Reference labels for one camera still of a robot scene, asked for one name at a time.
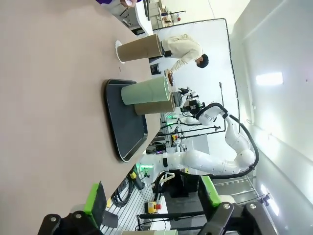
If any white curved desk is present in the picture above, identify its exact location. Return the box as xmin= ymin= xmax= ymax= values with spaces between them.
xmin=134 ymin=0 xmax=154 ymax=35

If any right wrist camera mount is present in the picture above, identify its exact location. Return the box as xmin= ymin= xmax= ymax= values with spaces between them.
xmin=178 ymin=87 xmax=196 ymax=99

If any person in cream shirt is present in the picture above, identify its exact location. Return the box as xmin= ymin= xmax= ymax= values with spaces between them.
xmin=162 ymin=33 xmax=210 ymax=74

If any yellow emergency stop box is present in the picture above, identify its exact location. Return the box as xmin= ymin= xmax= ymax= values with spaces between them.
xmin=145 ymin=200 xmax=162 ymax=213

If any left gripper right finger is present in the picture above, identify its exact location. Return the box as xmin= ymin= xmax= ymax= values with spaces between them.
xmin=197 ymin=175 xmax=269 ymax=235

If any pale green tall cup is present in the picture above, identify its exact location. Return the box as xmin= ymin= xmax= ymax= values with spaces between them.
xmin=121 ymin=75 xmax=171 ymax=106

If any brown tall cup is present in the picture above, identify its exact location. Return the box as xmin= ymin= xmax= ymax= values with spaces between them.
xmin=116 ymin=33 xmax=162 ymax=63
xmin=134 ymin=94 xmax=176 ymax=115

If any black cabinet box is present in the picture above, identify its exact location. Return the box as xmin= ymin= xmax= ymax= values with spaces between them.
xmin=170 ymin=171 xmax=198 ymax=198

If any white scalloped paper coaster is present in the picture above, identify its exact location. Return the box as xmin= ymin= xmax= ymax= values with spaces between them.
xmin=114 ymin=40 xmax=127 ymax=64

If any ceiling light panel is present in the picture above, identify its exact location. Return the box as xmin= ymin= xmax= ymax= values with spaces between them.
xmin=255 ymin=71 xmax=285 ymax=86

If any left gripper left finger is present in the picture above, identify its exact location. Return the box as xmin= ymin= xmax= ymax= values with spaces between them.
xmin=43 ymin=181 xmax=108 ymax=235

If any black plastic serving tray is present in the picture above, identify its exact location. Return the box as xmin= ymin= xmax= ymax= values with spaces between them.
xmin=102 ymin=78 xmax=149 ymax=163

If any white backdrop screen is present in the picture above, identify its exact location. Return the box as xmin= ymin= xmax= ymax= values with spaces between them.
xmin=153 ymin=18 xmax=239 ymax=116

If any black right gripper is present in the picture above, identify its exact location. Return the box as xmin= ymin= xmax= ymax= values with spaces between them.
xmin=182 ymin=99 xmax=205 ymax=117

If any coiled black cable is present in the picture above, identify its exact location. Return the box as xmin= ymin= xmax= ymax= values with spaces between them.
xmin=111 ymin=180 xmax=134 ymax=208

